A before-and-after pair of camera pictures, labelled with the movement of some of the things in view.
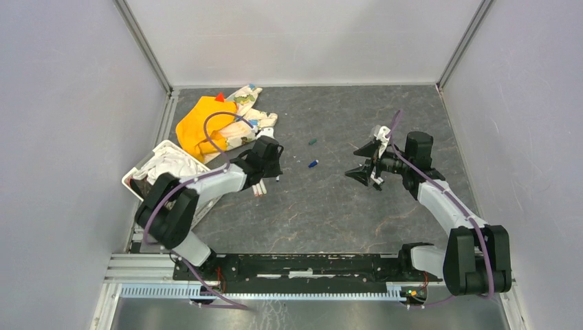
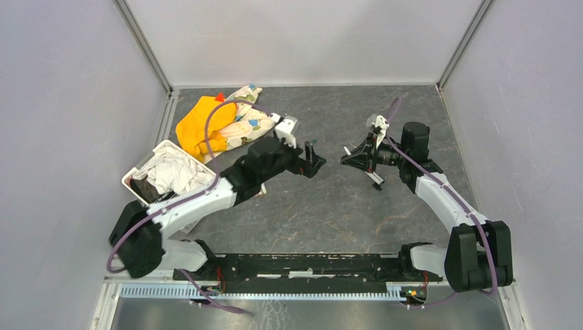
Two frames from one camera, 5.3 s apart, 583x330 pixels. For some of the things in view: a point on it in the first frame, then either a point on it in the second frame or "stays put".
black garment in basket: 140,187 stays put
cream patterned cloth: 243,130 stays put
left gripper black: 276,170 -> 309,167
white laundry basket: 168,159 stays put
